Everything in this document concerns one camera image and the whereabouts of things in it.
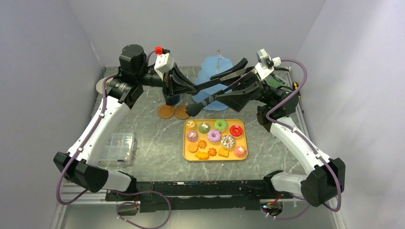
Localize dark orange swirl cookie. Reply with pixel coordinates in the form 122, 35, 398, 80
207, 148, 217, 156

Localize red frosted donut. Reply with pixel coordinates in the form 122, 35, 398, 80
229, 125, 244, 138

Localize dark blue mug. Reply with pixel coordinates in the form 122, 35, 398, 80
164, 94, 181, 106

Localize square cracker biscuit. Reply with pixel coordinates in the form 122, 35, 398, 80
218, 148, 229, 157

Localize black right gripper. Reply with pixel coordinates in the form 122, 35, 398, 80
210, 59, 276, 113

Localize yellow serving tray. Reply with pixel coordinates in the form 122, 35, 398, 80
183, 119, 248, 161

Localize purple sprinkled donut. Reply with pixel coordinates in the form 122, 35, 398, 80
207, 129, 222, 143

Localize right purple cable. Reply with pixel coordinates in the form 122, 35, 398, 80
261, 58, 342, 221

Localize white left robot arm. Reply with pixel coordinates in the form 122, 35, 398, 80
53, 44, 197, 200

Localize white tape roll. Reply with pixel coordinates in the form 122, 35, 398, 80
96, 78, 112, 94

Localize right wooden coaster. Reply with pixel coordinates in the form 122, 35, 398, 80
174, 105, 190, 120

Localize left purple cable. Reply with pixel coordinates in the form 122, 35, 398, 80
55, 50, 172, 229

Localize round orange cookie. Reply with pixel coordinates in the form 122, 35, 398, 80
187, 142, 199, 153

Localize yellow cupcake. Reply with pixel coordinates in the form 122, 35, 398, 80
185, 120, 197, 131

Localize purple cable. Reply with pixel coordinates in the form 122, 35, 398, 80
55, 50, 172, 229
261, 58, 342, 221

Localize black food tongs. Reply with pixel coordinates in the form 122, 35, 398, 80
186, 58, 254, 116

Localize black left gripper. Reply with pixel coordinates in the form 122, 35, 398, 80
136, 62, 198, 98

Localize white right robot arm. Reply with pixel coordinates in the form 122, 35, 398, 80
211, 67, 345, 212

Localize clear plastic screw box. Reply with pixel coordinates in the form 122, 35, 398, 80
98, 133, 137, 167

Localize green cupcake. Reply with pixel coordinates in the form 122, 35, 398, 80
198, 122, 211, 134

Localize pink cupcake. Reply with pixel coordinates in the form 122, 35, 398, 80
234, 146, 247, 158

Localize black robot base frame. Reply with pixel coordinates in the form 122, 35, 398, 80
105, 179, 292, 213

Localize left wooden coaster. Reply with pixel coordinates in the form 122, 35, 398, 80
158, 104, 175, 119

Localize purple cupcake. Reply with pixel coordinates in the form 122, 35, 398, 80
186, 130, 199, 142

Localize orange fish-shaped cookie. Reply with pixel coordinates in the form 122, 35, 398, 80
195, 152, 210, 160

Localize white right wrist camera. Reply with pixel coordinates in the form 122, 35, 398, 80
255, 49, 281, 81

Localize chocolate white sprinkled donut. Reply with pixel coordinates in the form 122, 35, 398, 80
220, 135, 236, 149

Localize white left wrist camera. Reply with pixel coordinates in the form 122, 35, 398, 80
154, 46, 174, 80

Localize wooden coaster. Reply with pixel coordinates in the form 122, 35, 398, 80
158, 104, 175, 119
174, 105, 190, 120

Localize blue three-tier cake stand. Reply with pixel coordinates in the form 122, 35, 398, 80
192, 50, 236, 112

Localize yellow black screwdriver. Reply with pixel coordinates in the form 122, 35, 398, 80
293, 82, 304, 113

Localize green frosted donut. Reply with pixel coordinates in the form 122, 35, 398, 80
214, 119, 227, 132

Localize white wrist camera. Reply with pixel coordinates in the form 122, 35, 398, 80
255, 49, 281, 81
154, 46, 174, 80

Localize green white electronic box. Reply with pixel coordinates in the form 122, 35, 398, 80
268, 75, 287, 88

